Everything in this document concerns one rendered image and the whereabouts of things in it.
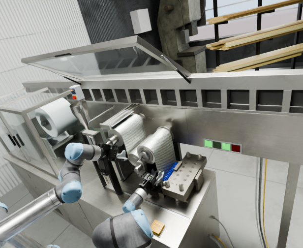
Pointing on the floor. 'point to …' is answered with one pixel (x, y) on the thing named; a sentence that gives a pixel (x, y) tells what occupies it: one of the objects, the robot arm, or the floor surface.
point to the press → (182, 32)
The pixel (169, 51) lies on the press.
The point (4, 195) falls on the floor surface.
